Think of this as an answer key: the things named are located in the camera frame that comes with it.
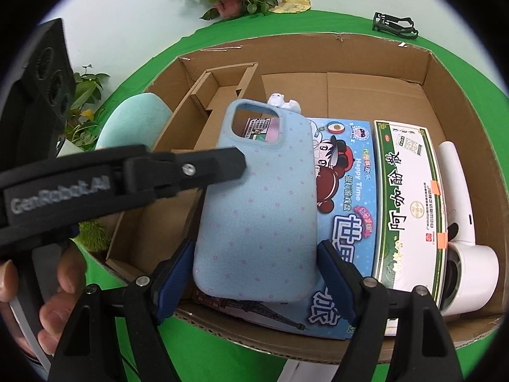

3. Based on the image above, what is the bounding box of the yellow paper packet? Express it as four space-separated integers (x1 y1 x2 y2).
276 0 312 14

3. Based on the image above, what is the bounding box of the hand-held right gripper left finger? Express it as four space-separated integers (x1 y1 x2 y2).
48 239 195 382

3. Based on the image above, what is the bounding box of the light blue dotted phone case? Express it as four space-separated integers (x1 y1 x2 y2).
192 99 319 301

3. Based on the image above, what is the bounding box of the black plastic frame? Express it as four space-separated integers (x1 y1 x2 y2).
373 11 421 41

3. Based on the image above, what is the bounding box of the narrow cardboard insert tray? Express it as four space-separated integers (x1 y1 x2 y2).
105 61 268 273

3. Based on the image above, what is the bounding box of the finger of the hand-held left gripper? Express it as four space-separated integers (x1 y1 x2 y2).
121 146 248 202

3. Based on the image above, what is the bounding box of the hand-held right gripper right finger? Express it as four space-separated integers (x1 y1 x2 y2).
317 240 464 382

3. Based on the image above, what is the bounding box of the large cardboard box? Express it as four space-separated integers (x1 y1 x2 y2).
73 34 509 364

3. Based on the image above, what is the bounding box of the person's left hand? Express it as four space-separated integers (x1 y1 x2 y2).
0 241 89 363

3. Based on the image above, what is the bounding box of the small white figurine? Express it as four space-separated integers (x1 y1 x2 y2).
267 93 302 112

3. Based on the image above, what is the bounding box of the pastel striped plush toy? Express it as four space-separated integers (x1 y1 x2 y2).
77 93 173 253

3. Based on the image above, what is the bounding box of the white and green carton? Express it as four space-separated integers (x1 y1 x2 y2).
372 119 451 312

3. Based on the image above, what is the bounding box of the blue cartoon game box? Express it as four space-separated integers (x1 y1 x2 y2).
191 117 378 341

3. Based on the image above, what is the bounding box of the white hair dryer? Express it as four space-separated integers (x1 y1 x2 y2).
437 140 500 321

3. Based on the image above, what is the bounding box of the potted plant in white pot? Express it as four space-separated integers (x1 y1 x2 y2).
59 64 111 152

